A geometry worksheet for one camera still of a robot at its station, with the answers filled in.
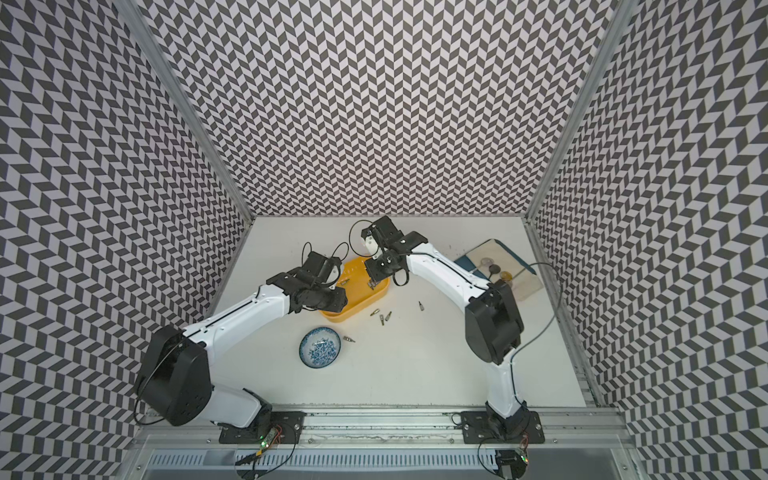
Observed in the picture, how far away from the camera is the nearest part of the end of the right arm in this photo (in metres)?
0.64

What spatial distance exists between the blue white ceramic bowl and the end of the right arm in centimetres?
24

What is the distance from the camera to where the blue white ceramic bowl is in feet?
2.72
